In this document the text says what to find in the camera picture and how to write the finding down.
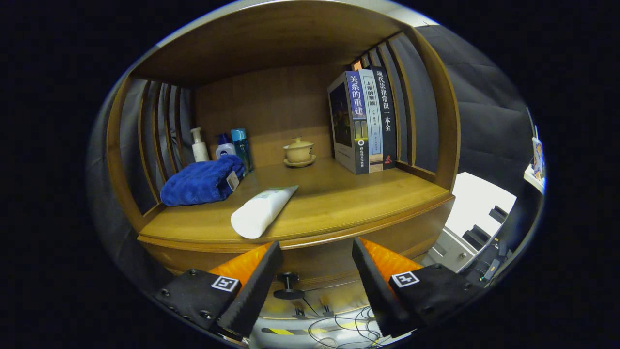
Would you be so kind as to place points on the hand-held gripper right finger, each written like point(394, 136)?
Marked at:
point(375, 288)

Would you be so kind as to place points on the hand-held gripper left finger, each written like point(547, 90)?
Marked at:
point(256, 288)

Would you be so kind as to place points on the white green cream tube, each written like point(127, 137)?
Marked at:
point(256, 215)

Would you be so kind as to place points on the wooden cabinet door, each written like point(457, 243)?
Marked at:
point(346, 300)

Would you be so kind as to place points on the wooden countertop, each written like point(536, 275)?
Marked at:
point(339, 198)

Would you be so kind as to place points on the wooden cabinet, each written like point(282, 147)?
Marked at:
point(271, 106)

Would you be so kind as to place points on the yellow black floor tape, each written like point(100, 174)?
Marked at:
point(281, 331)

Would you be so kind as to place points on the black equipment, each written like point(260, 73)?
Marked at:
point(487, 264)

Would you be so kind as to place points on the blue folded towel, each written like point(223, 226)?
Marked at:
point(198, 184)

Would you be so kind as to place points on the beige saucer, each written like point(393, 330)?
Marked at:
point(300, 164)

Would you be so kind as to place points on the white storage box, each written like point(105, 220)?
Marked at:
point(479, 198)

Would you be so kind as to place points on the white lotion bottle blue cap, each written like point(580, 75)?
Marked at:
point(225, 151)

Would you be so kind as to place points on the blue transparent bottle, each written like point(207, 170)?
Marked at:
point(241, 148)

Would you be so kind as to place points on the beige lidded teacup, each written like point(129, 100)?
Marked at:
point(299, 151)

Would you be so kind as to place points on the white pump bottle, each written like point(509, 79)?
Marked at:
point(200, 151)

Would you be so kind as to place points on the light blue spine book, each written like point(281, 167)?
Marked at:
point(374, 126)

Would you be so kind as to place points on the dark blue spine book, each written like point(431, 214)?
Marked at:
point(344, 126)

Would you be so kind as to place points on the black spine book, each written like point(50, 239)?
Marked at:
point(387, 121)

